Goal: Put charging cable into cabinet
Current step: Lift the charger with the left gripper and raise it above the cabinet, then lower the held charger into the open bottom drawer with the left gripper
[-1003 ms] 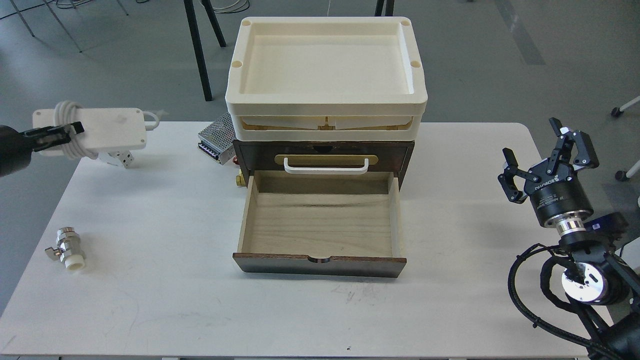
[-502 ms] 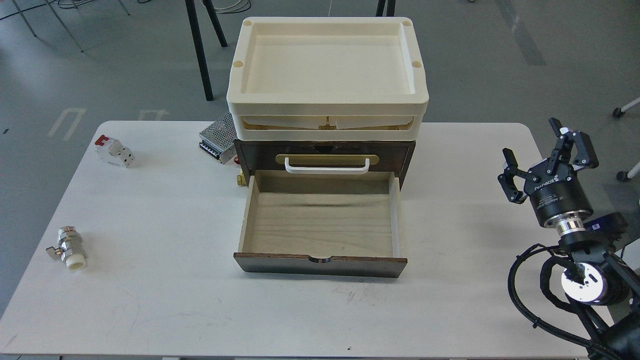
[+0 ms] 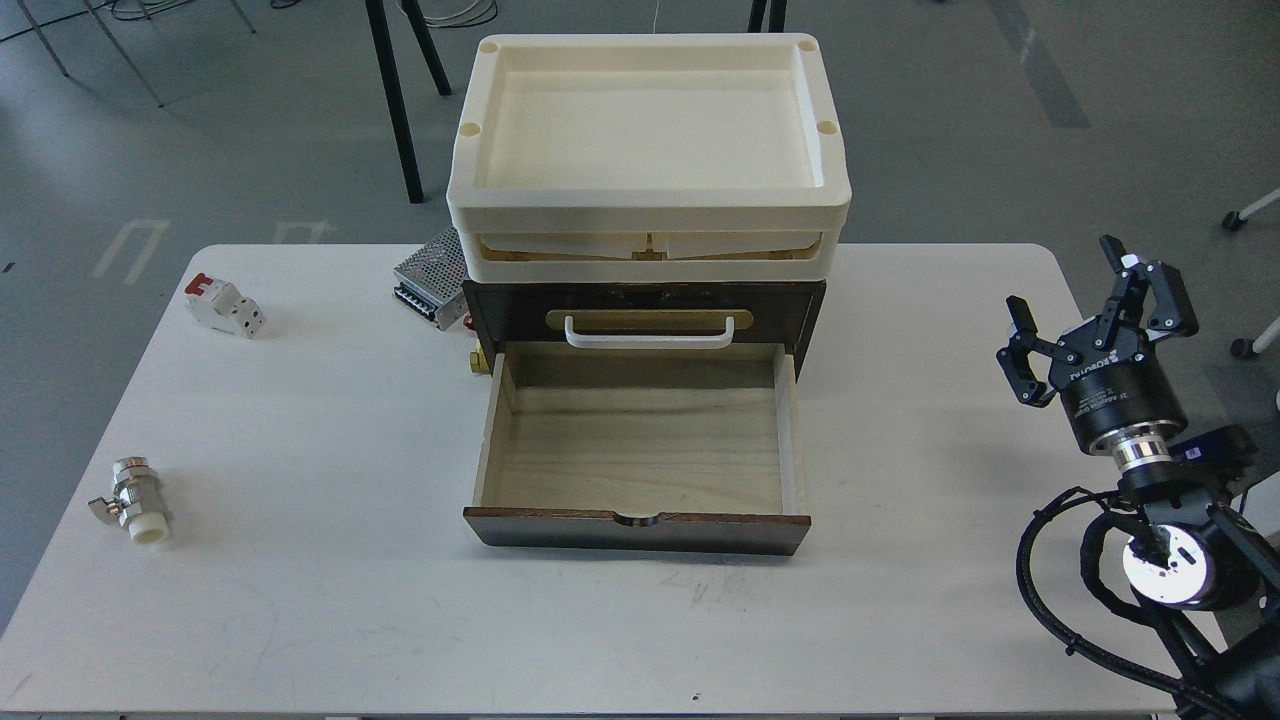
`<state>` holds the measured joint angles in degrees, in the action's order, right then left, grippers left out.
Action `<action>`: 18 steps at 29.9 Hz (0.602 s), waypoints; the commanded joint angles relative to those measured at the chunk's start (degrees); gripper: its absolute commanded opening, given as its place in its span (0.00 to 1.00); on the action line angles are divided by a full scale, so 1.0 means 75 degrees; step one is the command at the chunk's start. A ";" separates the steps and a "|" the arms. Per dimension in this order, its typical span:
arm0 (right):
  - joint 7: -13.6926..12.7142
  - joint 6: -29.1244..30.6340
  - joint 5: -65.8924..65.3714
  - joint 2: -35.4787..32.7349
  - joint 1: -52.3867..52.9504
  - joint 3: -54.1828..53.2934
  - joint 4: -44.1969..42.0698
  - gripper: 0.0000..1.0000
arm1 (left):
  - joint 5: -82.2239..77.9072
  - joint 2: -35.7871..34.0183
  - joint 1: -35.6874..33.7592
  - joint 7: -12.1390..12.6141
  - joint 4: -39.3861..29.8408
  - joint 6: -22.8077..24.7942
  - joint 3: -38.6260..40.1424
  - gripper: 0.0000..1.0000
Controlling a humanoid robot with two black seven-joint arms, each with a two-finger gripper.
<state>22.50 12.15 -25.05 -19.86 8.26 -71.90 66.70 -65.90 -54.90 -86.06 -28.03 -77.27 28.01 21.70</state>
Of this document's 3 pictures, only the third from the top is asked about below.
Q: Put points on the open wooden drawer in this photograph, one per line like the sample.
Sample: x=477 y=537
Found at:
x=676 y=450

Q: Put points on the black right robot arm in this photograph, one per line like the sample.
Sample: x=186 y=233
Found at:
x=1166 y=550

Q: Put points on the cream plastic stacked tray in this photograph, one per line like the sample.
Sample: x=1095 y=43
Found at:
x=648 y=159

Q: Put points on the metal mesh power supply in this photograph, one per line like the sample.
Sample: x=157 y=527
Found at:
x=430 y=281

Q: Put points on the brass fitting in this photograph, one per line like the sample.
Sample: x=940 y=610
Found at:
x=478 y=362

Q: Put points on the metal white pipe valve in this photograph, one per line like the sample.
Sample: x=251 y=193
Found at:
x=135 y=503

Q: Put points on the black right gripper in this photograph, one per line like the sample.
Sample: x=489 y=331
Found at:
x=1112 y=387

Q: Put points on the white red circuit breaker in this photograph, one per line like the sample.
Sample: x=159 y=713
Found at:
x=218 y=305

